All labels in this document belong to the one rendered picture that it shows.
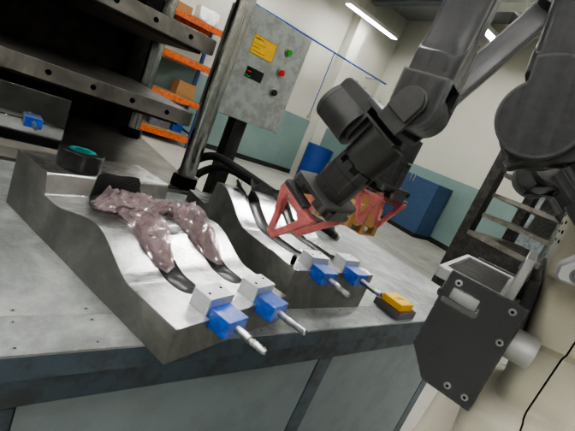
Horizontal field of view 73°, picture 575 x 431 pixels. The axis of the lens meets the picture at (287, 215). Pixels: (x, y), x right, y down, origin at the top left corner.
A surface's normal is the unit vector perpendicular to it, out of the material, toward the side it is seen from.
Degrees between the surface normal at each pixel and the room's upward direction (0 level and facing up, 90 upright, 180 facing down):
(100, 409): 90
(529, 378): 90
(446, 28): 82
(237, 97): 90
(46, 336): 0
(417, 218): 90
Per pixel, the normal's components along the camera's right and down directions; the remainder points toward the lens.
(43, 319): 0.37, -0.90
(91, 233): -0.53, -0.01
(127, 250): 0.70, -0.58
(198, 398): 0.57, 0.41
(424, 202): -0.76, -0.17
